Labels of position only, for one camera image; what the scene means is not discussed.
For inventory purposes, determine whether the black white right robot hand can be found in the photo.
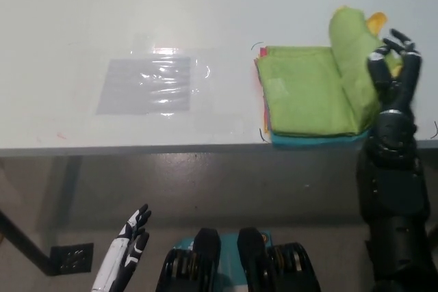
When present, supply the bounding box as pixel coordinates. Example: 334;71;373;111
368;28;424;114

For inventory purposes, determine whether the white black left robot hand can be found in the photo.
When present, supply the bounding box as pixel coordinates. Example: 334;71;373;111
90;204;152;292

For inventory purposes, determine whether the green microfibre cloth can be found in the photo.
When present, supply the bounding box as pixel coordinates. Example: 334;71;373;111
255;6;404;137

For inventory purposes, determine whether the pink microfibre cloth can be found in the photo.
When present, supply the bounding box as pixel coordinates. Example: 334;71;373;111
253;45;273;127

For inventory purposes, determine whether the black floor plate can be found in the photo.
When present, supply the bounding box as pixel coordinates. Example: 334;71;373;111
51;243;94;276

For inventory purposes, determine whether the black table leg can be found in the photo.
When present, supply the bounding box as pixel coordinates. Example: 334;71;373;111
0;208;55;278

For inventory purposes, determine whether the clear tape patch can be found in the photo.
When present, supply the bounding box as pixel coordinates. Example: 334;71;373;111
269;78;287;94

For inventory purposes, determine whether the clear plastic sleeve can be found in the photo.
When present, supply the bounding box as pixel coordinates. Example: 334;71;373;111
94;49;214;119

